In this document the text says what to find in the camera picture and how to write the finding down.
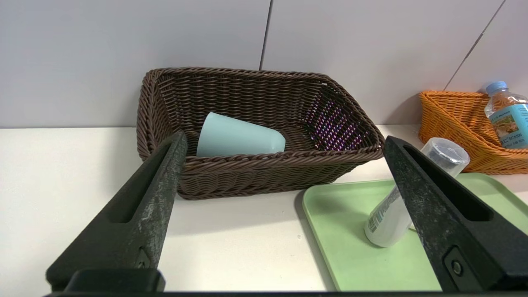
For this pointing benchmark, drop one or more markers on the small translucent spray bottle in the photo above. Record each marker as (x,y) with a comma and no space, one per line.
(385,222)

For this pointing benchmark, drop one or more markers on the light green plastic tray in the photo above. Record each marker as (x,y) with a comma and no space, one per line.
(350,239)

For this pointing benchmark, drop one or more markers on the blue-grey plastic cup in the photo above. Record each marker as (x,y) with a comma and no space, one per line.
(235,138)

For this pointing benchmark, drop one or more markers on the water bottle with blue label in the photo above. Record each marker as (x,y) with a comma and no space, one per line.
(509,119)

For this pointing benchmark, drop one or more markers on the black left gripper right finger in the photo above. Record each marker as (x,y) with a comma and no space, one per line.
(458,239)

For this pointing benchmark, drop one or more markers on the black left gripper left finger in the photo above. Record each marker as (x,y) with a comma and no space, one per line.
(128,239)

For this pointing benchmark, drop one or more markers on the dark brown wicker basket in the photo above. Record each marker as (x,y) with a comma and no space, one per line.
(255,177)

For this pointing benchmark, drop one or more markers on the orange wicker basket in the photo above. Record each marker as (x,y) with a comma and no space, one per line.
(453,123)

